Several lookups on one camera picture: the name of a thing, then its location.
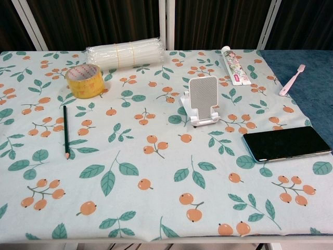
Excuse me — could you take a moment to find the black smartphone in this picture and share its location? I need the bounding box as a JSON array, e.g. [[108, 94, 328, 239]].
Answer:
[[242, 126, 332, 164]]

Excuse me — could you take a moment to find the white folding phone stand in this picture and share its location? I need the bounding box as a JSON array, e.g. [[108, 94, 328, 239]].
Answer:
[[180, 76, 223, 128]]

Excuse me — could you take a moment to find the fruit and leaf print tablecloth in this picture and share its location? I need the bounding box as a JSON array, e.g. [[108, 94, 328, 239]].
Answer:
[[0, 49, 333, 242]]

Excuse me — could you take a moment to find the bundle of wrapped plastic straws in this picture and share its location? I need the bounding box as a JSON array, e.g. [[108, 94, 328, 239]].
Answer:
[[85, 37, 165, 71]]

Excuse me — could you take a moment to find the yellow packing tape roll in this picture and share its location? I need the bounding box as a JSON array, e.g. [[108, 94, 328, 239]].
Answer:
[[65, 64, 105, 99]]

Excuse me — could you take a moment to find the white floral toothpaste tube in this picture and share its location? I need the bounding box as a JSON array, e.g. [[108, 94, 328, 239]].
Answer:
[[221, 45, 252, 87]]

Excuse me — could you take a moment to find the dark green pencil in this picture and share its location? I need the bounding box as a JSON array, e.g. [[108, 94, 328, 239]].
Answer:
[[62, 105, 71, 160]]

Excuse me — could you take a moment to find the dark pleated curtain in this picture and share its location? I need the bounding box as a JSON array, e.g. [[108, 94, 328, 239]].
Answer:
[[0, 0, 333, 52]]

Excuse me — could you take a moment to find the pink toothbrush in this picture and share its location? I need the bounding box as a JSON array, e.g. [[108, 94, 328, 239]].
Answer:
[[279, 64, 306, 97]]

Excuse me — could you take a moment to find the blue fabric table mat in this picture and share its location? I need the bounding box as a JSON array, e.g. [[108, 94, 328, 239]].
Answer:
[[256, 48, 333, 157]]

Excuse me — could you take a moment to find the white vertical frame post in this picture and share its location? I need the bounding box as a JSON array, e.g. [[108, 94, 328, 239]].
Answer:
[[158, 0, 176, 51]]

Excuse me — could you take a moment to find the white slanted frame bar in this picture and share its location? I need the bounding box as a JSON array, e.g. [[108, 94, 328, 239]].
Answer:
[[11, 0, 49, 52], [253, 0, 283, 50]]

